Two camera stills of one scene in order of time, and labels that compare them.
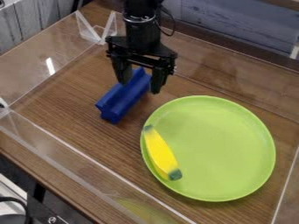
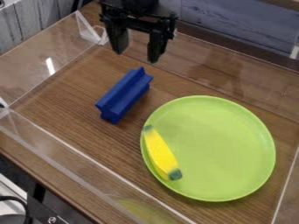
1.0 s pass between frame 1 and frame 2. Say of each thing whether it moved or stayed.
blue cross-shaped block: stayed
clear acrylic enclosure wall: stayed
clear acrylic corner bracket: stayed
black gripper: moved
